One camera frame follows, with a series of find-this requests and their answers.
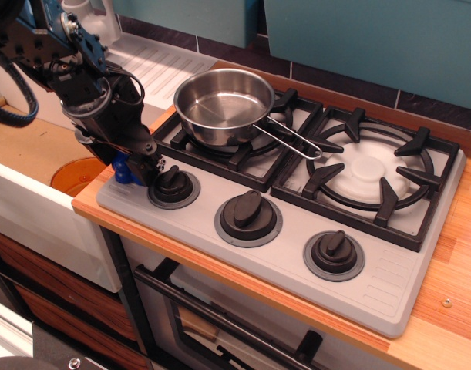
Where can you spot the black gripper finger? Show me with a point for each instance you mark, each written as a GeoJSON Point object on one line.
{"type": "Point", "coordinates": [143, 168]}

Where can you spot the black right stove knob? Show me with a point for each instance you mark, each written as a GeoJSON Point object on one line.
{"type": "Point", "coordinates": [334, 256]}

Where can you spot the teal wall cabinet left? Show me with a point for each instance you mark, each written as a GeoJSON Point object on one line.
{"type": "Point", "coordinates": [230, 22]}

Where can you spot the black burner grate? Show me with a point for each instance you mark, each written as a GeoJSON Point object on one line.
{"type": "Point", "coordinates": [254, 164]}
{"type": "Point", "coordinates": [391, 183]}

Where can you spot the grey toy stove top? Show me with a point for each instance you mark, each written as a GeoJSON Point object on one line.
{"type": "Point", "coordinates": [381, 297]}

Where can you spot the wooden drawer front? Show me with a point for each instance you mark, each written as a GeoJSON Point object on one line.
{"type": "Point", "coordinates": [74, 308]}

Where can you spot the stainless steel pan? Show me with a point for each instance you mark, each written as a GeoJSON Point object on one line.
{"type": "Point", "coordinates": [230, 107]}

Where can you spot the teal wall cabinet right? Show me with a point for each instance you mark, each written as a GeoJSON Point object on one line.
{"type": "Point", "coordinates": [421, 47]}

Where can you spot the oven door with black handle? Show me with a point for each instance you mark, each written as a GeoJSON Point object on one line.
{"type": "Point", "coordinates": [159, 280]}

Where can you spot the black left stove knob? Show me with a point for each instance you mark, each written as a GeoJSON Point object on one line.
{"type": "Point", "coordinates": [174, 189]}

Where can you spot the black stove knob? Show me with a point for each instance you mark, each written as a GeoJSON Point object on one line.
{"type": "Point", "coordinates": [334, 256]}
{"type": "Point", "coordinates": [174, 189]}
{"type": "Point", "coordinates": [248, 220]}

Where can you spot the grey toy faucet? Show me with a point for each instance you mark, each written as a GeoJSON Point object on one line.
{"type": "Point", "coordinates": [105, 26]}

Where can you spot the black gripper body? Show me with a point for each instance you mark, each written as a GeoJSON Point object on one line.
{"type": "Point", "coordinates": [107, 113]}

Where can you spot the white toy sink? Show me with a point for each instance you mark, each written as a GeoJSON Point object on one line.
{"type": "Point", "coordinates": [42, 218]}

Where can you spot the teal wall cabinet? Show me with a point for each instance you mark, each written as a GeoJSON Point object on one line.
{"type": "Point", "coordinates": [421, 47]}
{"type": "Point", "coordinates": [230, 22]}

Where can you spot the blue plastic blueberry cluster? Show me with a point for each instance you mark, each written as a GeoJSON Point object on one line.
{"type": "Point", "coordinates": [126, 169]}

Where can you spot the black left burner grate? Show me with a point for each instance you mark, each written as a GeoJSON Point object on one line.
{"type": "Point", "coordinates": [254, 164]}

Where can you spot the orange plastic plate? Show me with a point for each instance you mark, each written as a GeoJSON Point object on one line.
{"type": "Point", "coordinates": [74, 176]}

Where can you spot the black middle stove knob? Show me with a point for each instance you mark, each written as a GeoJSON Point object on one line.
{"type": "Point", "coordinates": [248, 220]}

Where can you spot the black right burner grate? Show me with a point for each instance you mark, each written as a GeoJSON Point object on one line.
{"type": "Point", "coordinates": [391, 183]}

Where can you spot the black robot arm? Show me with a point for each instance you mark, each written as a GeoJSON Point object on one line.
{"type": "Point", "coordinates": [42, 42]}

